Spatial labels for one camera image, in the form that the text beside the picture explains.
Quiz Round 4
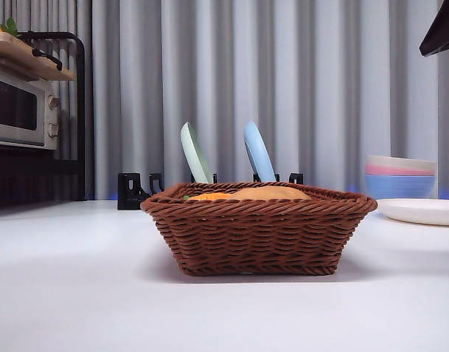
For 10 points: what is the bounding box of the brown wicker basket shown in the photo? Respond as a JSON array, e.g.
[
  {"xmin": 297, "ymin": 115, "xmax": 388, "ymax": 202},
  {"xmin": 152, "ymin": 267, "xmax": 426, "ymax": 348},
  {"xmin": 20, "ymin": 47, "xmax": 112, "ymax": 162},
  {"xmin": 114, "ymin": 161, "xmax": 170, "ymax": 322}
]
[{"xmin": 140, "ymin": 181, "xmax": 379, "ymax": 276}]

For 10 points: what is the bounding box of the silver toaster oven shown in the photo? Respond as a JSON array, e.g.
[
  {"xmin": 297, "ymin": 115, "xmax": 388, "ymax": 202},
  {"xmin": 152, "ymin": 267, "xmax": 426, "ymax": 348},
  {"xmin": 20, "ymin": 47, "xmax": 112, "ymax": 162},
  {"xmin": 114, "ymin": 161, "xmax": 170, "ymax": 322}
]
[{"xmin": 0, "ymin": 65, "xmax": 61, "ymax": 150}]

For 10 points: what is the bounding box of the pink bowl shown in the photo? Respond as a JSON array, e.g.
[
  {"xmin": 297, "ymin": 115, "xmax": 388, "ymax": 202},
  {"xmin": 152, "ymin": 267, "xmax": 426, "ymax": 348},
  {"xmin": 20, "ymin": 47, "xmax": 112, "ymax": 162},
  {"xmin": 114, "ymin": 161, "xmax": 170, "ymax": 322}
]
[{"xmin": 366, "ymin": 164, "xmax": 437, "ymax": 177}]

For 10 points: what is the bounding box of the wooden cutting board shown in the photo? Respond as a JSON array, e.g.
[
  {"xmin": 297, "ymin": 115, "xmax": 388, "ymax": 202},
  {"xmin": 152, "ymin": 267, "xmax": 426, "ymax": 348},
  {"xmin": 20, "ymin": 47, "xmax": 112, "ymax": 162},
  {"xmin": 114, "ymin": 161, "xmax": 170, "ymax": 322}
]
[{"xmin": 0, "ymin": 31, "xmax": 78, "ymax": 81}]

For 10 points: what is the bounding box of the black dish rack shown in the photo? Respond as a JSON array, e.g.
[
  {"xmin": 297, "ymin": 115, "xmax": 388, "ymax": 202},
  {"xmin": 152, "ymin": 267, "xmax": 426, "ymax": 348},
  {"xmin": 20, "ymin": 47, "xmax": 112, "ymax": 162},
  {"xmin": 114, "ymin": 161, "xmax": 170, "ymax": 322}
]
[{"xmin": 117, "ymin": 171, "xmax": 304, "ymax": 210}]

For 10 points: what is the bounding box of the cream bowl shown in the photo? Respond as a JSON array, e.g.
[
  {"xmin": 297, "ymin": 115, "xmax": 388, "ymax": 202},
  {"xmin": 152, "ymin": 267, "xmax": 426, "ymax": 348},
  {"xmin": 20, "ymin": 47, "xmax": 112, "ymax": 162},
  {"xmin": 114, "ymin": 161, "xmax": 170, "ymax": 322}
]
[{"xmin": 365, "ymin": 154, "xmax": 438, "ymax": 175}]

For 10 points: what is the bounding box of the grey pleated curtain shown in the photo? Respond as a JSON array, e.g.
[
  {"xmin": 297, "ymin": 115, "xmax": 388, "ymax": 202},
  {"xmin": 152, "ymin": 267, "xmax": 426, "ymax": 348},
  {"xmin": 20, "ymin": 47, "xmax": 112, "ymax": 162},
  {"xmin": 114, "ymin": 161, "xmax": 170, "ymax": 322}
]
[{"xmin": 0, "ymin": 0, "xmax": 449, "ymax": 202}]

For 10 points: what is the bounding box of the green leaf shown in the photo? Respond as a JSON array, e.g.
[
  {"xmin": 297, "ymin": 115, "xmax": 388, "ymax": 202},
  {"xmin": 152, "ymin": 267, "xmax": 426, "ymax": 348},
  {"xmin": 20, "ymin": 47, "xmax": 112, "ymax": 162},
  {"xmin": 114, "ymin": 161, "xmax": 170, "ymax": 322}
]
[{"xmin": 0, "ymin": 16, "xmax": 23, "ymax": 37}]

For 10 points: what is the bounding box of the tan potato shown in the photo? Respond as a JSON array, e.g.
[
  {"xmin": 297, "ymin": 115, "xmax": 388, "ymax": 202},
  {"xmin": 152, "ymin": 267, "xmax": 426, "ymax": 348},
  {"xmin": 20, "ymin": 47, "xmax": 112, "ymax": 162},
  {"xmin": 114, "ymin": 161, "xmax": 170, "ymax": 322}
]
[{"xmin": 227, "ymin": 186, "xmax": 313, "ymax": 201}]

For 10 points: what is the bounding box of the orange-yellow corn cob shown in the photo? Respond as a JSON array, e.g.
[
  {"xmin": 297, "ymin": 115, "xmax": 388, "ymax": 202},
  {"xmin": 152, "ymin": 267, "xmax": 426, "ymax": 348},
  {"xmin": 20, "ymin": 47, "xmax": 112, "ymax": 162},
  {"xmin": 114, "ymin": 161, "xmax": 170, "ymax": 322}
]
[{"xmin": 187, "ymin": 192, "xmax": 236, "ymax": 202}]

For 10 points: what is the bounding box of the black metal shelf frame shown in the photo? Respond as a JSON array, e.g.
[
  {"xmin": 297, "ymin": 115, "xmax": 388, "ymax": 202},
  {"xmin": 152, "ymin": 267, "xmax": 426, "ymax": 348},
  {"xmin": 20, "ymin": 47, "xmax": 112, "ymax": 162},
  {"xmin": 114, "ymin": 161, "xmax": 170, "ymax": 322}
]
[{"xmin": 0, "ymin": 31, "xmax": 88, "ymax": 221}]

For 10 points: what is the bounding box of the blue bowl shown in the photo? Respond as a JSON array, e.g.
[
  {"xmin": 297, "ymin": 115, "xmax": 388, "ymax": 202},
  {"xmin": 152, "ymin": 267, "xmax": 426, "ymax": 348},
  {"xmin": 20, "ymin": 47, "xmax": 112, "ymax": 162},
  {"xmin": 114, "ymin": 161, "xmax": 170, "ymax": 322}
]
[{"xmin": 365, "ymin": 174, "xmax": 438, "ymax": 201}]

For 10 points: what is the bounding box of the light blue plate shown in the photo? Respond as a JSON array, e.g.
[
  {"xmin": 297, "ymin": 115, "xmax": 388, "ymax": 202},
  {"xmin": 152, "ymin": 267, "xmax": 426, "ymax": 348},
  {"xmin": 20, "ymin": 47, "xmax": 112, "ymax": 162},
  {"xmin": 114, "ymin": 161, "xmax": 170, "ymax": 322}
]
[{"xmin": 244, "ymin": 121, "xmax": 277, "ymax": 183}]

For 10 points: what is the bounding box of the white plate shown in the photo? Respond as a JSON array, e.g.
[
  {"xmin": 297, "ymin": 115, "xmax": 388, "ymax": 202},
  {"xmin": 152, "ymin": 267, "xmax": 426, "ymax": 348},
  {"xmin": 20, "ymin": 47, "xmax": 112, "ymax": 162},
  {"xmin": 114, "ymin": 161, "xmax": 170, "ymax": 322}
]
[{"xmin": 376, "ymin": 197, "xmax": 449, "ymax": 227}]

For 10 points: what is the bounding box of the pale green plate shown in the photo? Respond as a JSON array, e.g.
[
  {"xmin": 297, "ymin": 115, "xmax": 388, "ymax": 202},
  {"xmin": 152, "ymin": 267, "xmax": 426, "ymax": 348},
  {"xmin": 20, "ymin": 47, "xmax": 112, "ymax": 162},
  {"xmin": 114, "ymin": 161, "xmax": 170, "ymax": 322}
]
[{"xmin": 180, "ymin": 122, "xmax": 214, "ymax": 183}]

